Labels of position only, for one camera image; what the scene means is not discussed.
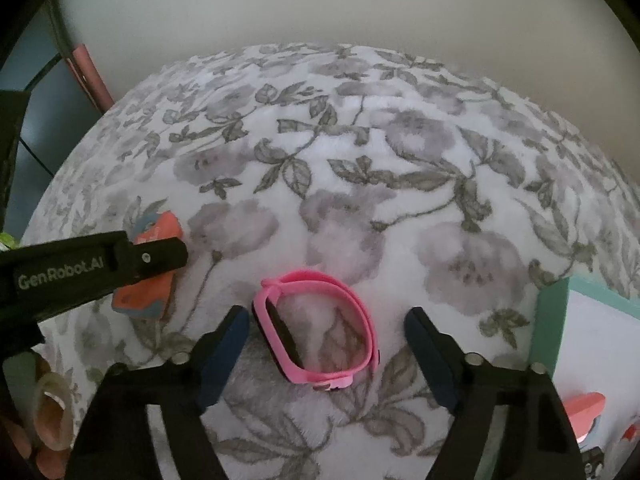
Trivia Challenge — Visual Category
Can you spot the pink wooden frame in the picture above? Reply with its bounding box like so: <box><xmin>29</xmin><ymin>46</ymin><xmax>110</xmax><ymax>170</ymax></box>
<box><xmin>70</xmin><ymin>44</ymin><xmax>115</xmax><ymax>111</ymax></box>

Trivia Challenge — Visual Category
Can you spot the pink wristband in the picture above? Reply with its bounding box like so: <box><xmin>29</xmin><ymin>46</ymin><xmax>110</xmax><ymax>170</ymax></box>
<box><xmin>251</xmin><ymin>270</ymin><xmax>382</xmax><ymax>391</ymax></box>

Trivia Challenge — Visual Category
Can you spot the translucent tape roll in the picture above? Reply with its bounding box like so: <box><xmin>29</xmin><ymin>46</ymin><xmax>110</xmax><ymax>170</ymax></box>
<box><xmin>30</xmin><ymin>372</ymin><xmax>76</xmax><ymax>451</ymax></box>

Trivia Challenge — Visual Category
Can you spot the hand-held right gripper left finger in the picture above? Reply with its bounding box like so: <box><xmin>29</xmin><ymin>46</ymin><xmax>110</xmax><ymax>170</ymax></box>
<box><xmin>65</xmin><ymin>305</ymin><xmax>251</xmax><ymax>480</ymax></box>

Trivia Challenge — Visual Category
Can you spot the teal shallow cardboard box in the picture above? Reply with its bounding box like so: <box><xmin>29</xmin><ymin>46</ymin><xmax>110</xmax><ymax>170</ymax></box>
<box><xmin>530</xmin><ymin>276</ymin><xmax>640</xmax><ymax>480</ymax></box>

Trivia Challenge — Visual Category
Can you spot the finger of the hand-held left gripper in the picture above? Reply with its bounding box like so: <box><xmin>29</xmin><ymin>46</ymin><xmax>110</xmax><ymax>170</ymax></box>
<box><xmin>116</xmin><ymin>236</ymin><xmax>190</xmax><ymax>283</ymax></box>

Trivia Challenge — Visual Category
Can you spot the pink and blue toy gun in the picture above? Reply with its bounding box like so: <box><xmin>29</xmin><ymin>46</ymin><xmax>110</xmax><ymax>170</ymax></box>
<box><xmin>111</xmin><ymin>211</ymin><xmax>185</xmax><ymax>321</ymax></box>

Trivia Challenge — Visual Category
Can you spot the pink and blue toy block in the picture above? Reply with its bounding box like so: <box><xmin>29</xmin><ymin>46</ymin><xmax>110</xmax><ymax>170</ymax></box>
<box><xmin>559</xmin><ymin>392</ymin><xmax>607</xmax><ymax>456</ymax></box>

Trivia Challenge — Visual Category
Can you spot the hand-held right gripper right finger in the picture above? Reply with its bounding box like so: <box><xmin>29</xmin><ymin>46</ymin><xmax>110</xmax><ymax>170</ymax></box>
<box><xmin>403</xmin><ymin>307</ymin><xmax>586</xmax><ymax>480</ymax></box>

